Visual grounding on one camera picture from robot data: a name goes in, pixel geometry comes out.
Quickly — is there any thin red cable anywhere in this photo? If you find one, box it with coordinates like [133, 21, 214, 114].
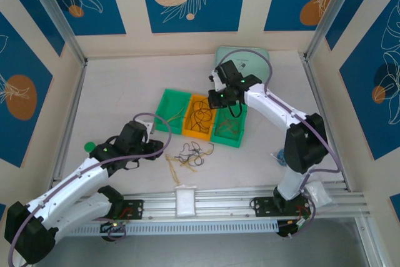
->
[216, 118, 243, 137]

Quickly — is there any thin black cable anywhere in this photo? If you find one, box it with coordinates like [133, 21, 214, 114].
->
[174, 142, 215, 167]

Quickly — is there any orange plastic bin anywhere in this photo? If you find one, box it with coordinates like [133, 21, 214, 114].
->
[182, 94, 219, 141]

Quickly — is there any mint green zip pouch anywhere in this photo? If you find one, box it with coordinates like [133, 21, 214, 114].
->
[214, 45, 271, 91]

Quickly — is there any green plastic bin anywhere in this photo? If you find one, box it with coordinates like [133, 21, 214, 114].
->
[211, 101, 248, 149]
[155, 88, 192, 136]

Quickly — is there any small electronics board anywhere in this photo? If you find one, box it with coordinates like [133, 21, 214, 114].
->
[277, 218, 309, 240]
[99, 218, 128, 243]

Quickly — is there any clear plastic bag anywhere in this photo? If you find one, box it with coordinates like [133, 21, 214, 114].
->
[304, 181, 333, 209]

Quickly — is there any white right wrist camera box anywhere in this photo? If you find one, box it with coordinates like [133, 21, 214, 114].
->
[208, 69, 226, 90]

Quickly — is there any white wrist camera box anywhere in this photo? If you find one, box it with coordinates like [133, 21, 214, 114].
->
[208, 69, 226, 90]
[137, 118, 156, 135]

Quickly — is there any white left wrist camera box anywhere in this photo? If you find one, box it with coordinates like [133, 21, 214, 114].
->
[137, 118, 156, 135]

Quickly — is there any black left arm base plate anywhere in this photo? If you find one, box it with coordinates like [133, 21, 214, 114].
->
[86, 198, 146, 222]

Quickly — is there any aluminium side rail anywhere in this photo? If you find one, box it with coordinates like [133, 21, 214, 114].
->
[300, 53, 351, 193]
[49, 57, 89, 191]

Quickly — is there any grey slotted cable duct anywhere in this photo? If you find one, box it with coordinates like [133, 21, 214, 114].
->
[62, 220, 280, 237]

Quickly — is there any aluminium mounting rail frame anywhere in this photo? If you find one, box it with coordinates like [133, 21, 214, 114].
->
[26, 184, 371, 226]

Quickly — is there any blue cable bundle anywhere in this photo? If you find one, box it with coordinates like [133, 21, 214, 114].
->
[271, 149, 287, 167]

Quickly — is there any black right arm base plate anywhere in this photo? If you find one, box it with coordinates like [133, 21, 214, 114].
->
[251, 196, 314, 218]

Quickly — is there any aluminium corner post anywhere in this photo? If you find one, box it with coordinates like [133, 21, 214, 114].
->
[23, 0, 89, 65]
[304, 0, 359, 60]

